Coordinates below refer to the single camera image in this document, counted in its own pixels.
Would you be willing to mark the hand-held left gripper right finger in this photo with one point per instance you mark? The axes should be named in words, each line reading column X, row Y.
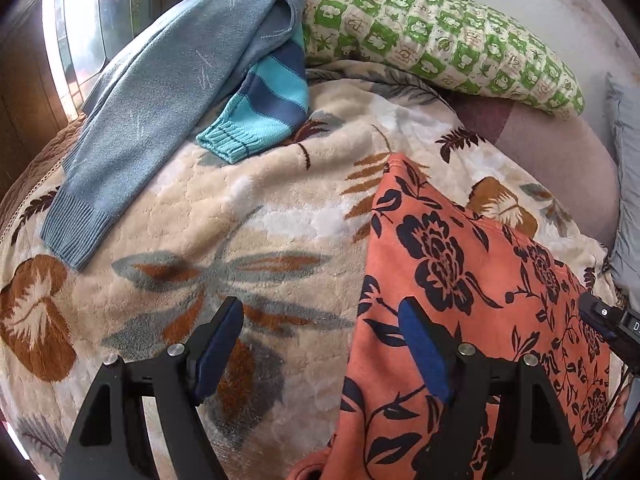
column 422, row 355

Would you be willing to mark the beige leaf-print blanket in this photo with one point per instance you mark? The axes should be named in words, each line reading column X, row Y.
column 250, row 200

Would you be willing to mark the leaded glass door panel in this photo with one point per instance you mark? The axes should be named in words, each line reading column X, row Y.
column 85, row 25

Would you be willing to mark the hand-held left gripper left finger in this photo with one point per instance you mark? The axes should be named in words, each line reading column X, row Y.
column 220, row 345

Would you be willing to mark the dark wooden door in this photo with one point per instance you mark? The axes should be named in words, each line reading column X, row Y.
column 25, row 100

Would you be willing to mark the orange floral garment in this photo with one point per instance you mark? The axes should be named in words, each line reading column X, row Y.
column 450, row 260

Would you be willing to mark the green patterned pillow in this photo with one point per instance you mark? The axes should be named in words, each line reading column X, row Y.
column 440, row 35

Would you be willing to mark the pinkish sofa backrest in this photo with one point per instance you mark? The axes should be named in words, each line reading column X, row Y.
column 550, row 150

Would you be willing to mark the person's right hand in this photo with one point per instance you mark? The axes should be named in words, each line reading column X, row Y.
column 612, row 435

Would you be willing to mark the teal striped knit sweater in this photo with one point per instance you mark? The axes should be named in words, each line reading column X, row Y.
column 270, row 95

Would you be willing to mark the grey-blue pillow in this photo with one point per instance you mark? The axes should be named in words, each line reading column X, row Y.
column 629, row 160

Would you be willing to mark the grey-blue knit sweater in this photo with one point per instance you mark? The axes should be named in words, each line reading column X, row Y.
column 165, row 85

